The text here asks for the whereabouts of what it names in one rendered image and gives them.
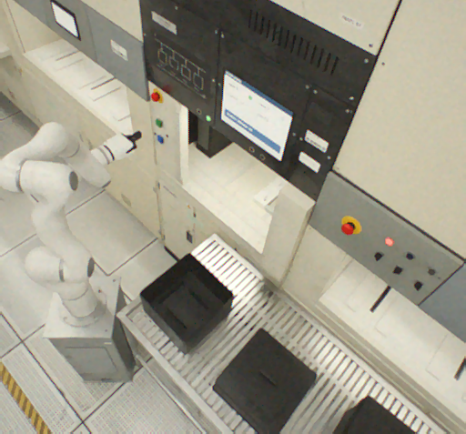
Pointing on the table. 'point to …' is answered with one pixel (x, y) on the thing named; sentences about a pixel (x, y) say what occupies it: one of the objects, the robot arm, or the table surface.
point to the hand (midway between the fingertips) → (136, 136)
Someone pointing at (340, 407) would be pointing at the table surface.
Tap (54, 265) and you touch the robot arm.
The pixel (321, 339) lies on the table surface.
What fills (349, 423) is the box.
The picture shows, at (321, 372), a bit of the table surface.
